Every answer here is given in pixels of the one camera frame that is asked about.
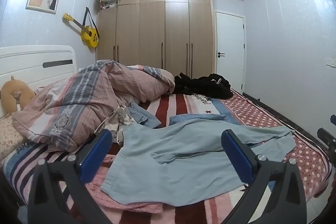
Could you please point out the orange plush toy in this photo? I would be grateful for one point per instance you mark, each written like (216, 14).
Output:
(10, 98)

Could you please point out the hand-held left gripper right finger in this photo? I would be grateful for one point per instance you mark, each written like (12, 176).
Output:
(236, 155)

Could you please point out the blue grey cloth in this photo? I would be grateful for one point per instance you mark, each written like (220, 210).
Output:
(147, 117)

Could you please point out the striped polka dot blanket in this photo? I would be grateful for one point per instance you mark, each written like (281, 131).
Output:
(302, 161)

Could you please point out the floral pillow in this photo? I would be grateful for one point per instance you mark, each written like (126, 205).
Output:
(9, 134)

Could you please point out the white bed headboard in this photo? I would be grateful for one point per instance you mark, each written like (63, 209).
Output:
(26, 64)

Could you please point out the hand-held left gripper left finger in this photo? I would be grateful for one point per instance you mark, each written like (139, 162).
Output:
(95, 153)

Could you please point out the pile of black clothes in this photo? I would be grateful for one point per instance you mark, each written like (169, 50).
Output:
(199, 87)

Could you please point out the wooden wardrobe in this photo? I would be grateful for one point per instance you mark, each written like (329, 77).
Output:
(152, 29)

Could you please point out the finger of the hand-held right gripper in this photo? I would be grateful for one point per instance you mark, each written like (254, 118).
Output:
(326, 138)
(334, 119)

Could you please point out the pink grey striped duvet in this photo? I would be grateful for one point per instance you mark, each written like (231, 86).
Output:
(86, 98)

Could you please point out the white wall switch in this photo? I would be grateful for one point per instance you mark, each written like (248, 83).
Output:
(330, 62)

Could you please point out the grey floral cloth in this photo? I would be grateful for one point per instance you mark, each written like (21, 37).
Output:
(115, 124)

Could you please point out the white door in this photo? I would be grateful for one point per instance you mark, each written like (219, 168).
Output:
(229, 37)

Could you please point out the light blue pants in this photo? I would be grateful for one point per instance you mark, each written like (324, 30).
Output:
(170, 161)

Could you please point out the pink checked cloth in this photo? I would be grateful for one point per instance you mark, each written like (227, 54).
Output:
(131, 207)

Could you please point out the yellow guitar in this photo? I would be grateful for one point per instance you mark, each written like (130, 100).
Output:
(89, 35)

